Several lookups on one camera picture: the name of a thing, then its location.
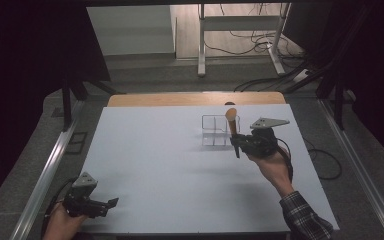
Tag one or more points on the white board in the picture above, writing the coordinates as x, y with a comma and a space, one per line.
153, 166

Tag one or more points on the white desk frame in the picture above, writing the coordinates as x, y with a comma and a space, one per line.
240, 22

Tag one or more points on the dark curtain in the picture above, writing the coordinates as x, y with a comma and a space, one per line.
23, 66
376, 66

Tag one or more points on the white cabinet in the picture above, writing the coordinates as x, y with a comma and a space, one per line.
130, 30

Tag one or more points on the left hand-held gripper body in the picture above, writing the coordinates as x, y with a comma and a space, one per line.
80, 203

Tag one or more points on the white power strip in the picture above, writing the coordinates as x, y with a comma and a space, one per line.
301, 76

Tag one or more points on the metal floor rail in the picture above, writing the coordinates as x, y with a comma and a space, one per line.
356, 156
43, 176

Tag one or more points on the person's right hand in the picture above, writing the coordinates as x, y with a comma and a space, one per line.
275, 170

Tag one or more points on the wooden table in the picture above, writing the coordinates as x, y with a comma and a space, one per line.
180, 99

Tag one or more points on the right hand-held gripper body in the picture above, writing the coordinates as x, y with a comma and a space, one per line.
261, 141

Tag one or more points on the clear acrylic organizer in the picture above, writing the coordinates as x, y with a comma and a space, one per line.
213, 131

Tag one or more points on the black stand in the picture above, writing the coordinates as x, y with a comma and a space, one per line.
67, 103
338, 100

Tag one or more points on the person's left hand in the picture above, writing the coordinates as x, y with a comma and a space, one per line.
60, 225

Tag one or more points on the dark floor grate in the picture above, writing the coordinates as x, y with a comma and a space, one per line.
76, 142

